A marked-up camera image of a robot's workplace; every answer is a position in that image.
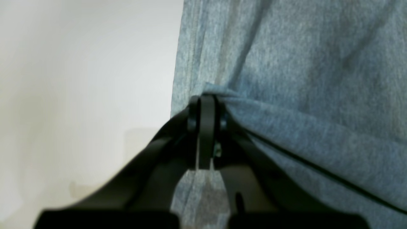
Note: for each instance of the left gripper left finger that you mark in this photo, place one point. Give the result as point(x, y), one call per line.
point(140, 195)

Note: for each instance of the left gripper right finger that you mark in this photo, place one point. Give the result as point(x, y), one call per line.
point(260, 194)

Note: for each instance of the grey t-shirt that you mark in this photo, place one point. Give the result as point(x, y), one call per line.
point(325, 79)

